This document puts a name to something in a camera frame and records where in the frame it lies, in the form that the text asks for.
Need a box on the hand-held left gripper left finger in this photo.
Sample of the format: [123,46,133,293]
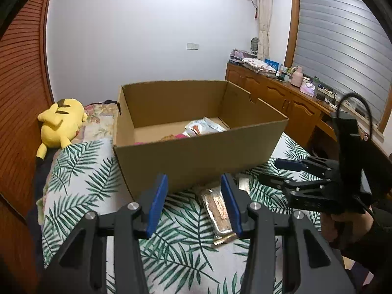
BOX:
[40,174,169,294]

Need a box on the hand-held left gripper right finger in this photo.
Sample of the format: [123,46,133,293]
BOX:
[220,173,357,294]

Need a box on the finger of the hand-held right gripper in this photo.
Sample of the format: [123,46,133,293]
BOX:
[257,171,331,192]
[274,156,337,175]

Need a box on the clear brown snack bar packet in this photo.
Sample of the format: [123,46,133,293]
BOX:
[199,187,238,247]

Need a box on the cardboard box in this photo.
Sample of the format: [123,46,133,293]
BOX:
[113,80,289,201]

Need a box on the silver orange snack packet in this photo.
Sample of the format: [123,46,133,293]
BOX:
[185,117,227,137]

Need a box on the person's right forearm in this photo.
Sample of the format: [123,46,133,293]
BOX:
[337,202,392,282]

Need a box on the person's right hand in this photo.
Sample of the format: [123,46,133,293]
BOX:
[320,212,348,248]

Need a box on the small white sachet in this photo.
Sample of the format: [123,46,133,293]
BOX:
[237,174,251,192]

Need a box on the long wooden cabinet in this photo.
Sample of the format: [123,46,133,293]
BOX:
[225,62,346,160]

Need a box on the pink tissue box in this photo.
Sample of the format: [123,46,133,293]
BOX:
[299,83,316,97]

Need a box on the leaf print blanket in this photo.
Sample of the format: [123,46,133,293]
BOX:
[37,132,322,294]

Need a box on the pink bottle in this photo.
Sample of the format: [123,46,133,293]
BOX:
[290,66,304,87]

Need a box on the stack of folded cloths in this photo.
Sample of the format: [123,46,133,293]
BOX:
[230,48,278,74]

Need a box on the dark bed cloth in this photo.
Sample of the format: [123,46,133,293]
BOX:
[26,156,54,270]

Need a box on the grey window blind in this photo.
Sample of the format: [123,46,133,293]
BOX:
[292,0,392,126]

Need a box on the yellow plush toy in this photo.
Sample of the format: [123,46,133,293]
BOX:
[37,98,88,160]

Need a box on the cream curtain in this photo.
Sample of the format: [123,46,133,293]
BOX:
[256,0,274,60]

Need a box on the wooden louvred wardrobe door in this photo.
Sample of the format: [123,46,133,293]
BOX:
[0,0,56,294]

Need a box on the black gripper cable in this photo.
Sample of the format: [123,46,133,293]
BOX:
[335,93,373,136]

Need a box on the wooden window frame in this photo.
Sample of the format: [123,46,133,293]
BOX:
[284,0,302,68]

